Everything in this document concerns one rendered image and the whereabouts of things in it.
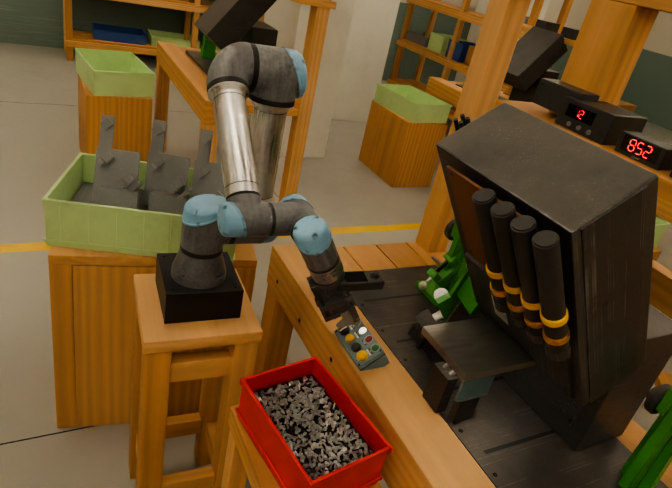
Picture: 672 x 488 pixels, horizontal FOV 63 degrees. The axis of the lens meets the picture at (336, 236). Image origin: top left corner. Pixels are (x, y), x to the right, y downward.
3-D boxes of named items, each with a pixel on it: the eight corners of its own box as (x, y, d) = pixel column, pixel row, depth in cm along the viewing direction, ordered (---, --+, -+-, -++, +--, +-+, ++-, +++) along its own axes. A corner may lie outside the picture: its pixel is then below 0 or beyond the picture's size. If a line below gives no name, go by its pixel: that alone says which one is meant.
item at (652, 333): (572, 452, 130) (637, 341, 114) (490, 366, 153) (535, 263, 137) (621, 436, 138) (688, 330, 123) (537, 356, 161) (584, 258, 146)
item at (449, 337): (461, 386, 112) (466, 375, 111) (419, 336, 124) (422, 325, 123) (588, 357, 130) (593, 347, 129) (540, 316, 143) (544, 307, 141)
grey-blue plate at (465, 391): (449, 424, 130) (467, 380, 124) (444, 417, 132) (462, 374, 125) (479, 416, 134) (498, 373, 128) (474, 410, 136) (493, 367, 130)
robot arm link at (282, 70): (218, 232, 158) (242, 37, 134) (267, 230, 165) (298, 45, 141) (229, 253, 149) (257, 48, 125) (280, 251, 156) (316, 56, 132)
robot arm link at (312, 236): (317, 205, 117) (332, 228, 111) (330, 240, 124) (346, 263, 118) (284, 222, 116) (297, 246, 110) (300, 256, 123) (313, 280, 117)
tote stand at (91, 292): (57, 428, 212) (47, 254, 175) (73, 340, 254) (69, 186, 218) (233, 416, 234) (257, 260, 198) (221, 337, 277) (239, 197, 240)
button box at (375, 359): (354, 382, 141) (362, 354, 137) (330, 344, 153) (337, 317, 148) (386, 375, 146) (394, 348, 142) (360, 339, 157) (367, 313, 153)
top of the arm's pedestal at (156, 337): (143, 354, 142) (143, 343, 140) (132, 284, 167) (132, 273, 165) (261, 342, 156) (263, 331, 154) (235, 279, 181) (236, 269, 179)
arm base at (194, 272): (172, 289, 146) (174, 257, 142) (169, 259, 159) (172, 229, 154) (228, 289, 152) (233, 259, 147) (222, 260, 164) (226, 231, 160)
